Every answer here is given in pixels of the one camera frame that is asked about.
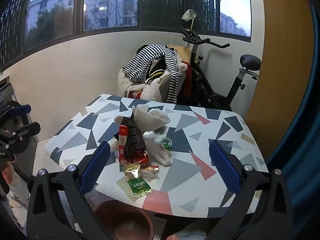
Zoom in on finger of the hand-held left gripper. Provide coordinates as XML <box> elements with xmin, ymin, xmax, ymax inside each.
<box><xmin>0</xmin><ymin>104</ymin><xmax>32</xmax><ymax>130</ymax></box>
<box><xmin>5</xmin><ymin>122</ymin><xmax>41</xmax><ymax>155</ymax></box>

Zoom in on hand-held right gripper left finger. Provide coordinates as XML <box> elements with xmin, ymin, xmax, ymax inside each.
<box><xmin>26</xmin><ymin>141</ymin><xmax>113</xmax><ymax>240</ymax></box>

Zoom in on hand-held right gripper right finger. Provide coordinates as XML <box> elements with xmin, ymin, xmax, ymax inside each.
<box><xmin>209</xmin><ymin>140</ymin><xmax>294</xmax><ymax>240</ymax></box>

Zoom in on gold foil packet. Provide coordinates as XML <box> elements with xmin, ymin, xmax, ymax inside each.
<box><xmin>124</xmin><ymin>162</ymin><xmax>142</xmax><ymax>180</ymax></box>

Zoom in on red and white box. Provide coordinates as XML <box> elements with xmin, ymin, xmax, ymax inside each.
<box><xmin>118</xmin><ymin>124</ymin><xmax>130</xmax><ymax>160</ymax></box>

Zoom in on black dotted mesh bag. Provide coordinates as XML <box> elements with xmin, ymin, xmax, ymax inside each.
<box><xmin>121</xmin><ymin>116</ymin><xmax>147</xmax><ymax>159</ymax></box>

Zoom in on green tea packet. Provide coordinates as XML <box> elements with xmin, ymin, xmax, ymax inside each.
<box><xmin>128</xmin><ymin>177</ymin><xmax>153</xmax><ymax>199</ymax></box>

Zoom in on brown round bin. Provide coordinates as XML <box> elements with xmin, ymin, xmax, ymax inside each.
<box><xmin>93</xmin><ymin>200</ymin><xmax>155</xmax><ymax>240</ymax></box>

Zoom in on person's left hand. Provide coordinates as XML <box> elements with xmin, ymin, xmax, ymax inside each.
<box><xmin>0</xmin><ymin>164</ymin><xmax>13</xmax><ymax>195</ymax></box>

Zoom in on green candy wrapper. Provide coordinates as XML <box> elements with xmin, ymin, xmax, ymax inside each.
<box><xmin>160</xmin><ymin>137</ymin><xmax>173</xmax><ymax>150</ymax></box>

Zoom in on white plush hair clip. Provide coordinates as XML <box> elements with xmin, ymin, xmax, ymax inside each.
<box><xmin>144</xmin><ymin>132</ymin><xmax>173</xmax><ymax>167</ymax></box>

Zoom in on person's right fleece-clad leg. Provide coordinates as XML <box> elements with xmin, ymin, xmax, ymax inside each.
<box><xmin>172</xmin><ymin>226</ymin><xmax>210</xmax><ymax>240</ymax></box>

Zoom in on black exercise bike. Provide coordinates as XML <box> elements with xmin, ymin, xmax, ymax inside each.
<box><xmin>179</xmin><ymin>26</ymin><xmax>262</xmax><ymax>110</ymax></box>

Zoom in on red scarf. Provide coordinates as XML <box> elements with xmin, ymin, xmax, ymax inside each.
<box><xmin>184</xmin><ymin>62</ymin><xmax>194</xmax><ymax>98</ymax></box>

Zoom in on white fleece coat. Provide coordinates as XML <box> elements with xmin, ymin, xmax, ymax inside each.
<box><xmin>117</xmin><ymin>57</ymin><xmax>188</xmax><ymax>103</ymax></box>

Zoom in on black jacket with yellow stripe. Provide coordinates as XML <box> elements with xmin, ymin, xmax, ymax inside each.
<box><xmin>147</xmin><ymin>57</ymin><xmax>171</xmax><ymax>85</ymax></box>

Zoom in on black white striped shirt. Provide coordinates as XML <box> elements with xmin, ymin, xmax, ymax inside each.
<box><xmin>122</xmin><ymin>44</ymin><xmax>180</xmax><ymax>104</ymax></box>

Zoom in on dark framed window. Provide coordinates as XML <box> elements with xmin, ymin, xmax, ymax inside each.
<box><xmin>0</xmin><ymin>0</ymin><xmax>253</xmax><ymax>73</ymax></box>

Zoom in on beige chair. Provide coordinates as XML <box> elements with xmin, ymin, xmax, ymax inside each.
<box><xmin>117</xmin><ymin>45</ymin><xmax>193</xmax><ymax>104</ymax></box>

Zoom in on orange wooden panel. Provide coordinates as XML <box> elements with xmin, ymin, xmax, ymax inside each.
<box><xmin>245</xmin><ymin>0</ymin><xmax>314</xmax><ymax>155</ymax></box>

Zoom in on grey apartment building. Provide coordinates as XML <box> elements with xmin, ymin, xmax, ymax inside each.
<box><xmin>27</xmin><ymin>0</ymin><xmax>139</xmax><ymax>36</ymax></box>

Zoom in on white rag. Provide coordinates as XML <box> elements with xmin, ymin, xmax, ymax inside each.
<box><xmin>182</xmin><ymin>9</ymin><xmax>197</xmax><ymax>22</ymax></box>

